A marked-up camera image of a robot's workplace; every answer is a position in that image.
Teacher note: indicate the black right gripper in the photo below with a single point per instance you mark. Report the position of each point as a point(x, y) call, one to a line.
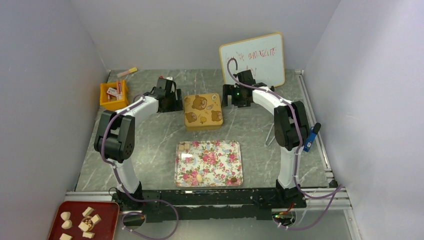
point(230, 98)

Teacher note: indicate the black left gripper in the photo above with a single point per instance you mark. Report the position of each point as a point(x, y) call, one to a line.
point(177, 105)

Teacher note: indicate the silver tin lid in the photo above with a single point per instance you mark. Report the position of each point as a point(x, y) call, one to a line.
point(203, 108)

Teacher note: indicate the gold chocolate tin box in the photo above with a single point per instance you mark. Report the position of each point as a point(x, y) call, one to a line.
point(197, 126)

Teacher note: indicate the floral rectangular tray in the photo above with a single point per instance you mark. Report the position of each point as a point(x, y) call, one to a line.
point(217, 161)

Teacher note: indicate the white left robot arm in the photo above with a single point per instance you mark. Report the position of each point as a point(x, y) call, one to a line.
point(115, 136)

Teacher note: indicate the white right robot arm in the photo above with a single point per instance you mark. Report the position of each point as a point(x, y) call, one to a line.
point(290, 123)

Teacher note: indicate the whiteboard with red writing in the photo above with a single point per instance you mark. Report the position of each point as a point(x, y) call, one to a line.
point(262, 55)

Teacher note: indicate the pink yellow marker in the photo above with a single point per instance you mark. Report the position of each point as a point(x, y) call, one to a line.
point(127, 72)

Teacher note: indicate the yellow plastic bin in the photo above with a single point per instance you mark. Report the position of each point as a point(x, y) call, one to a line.
point(114, 95)

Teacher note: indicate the red lacquer tray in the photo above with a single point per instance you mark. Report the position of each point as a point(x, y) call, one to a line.
point(85, 220)

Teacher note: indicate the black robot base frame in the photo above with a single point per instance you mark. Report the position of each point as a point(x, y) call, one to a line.
point(237, 203)

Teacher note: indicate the aluminium rail frame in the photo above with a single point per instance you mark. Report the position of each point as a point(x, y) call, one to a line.
point(156, 141)

